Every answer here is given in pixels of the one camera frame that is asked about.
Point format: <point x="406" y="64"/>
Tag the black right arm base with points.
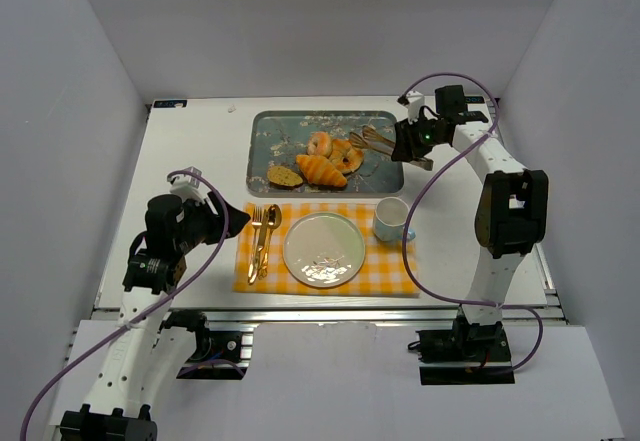
<point x="465" y="354"/>

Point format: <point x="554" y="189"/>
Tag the blue corner label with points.
<point x="170" y="104"/>
<point x="475" y="100"/>

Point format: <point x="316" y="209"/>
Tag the silver metal tongs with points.
<point x="368" y="138"/>

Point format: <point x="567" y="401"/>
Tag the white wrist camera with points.
<point x="190" y="188"/>
<point x="413" y="101"/>

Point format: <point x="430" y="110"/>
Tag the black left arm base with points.
<point x="220" y="351"/>

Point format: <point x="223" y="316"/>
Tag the brown bread slice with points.
<point x="284" y="177"/>

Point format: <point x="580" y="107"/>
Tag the striped orange croissant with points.
<point x="318" y="170"/>

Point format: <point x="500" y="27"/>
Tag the curled orange croissant roll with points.
<point x="345" y="157"/>

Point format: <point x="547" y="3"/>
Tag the gold spoon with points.
<point x="277" y="224"/>

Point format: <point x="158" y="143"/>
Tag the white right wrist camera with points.
<point x="413" y="101"/>

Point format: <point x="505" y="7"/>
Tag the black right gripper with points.
<point x="405" y="140"/>

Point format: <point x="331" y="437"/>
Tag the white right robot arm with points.
<point x="512" y="210"/>

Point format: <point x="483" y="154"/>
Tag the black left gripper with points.
<point x="215" y="218"/>

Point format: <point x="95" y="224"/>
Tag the light blue mug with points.
<point x="390" y="220"/>

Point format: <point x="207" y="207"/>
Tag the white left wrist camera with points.
<point x="190" y="188"/>

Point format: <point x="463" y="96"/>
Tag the white and green plate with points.
<point x="324" y="250"/>

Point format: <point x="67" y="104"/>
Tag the gold fork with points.
<point x="257" y="221"/>

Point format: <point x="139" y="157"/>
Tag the blue right corner label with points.
<point x="475" y="100"/>

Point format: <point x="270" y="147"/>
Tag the yellow checkered cloth napkin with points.
<point x="383" y="273"/>

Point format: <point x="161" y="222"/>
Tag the blue left corner label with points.
<point x="170" y="104"/>

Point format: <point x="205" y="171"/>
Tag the blue floral serving tray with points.
<point x="278" y="137"/>

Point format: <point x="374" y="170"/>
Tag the glazed orange bagel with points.
<point x="320" y="144"/>

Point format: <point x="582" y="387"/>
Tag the gold knife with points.
<point x="262" y="273"/>

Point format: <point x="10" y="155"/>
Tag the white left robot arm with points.
<point x="142" y="362"/>

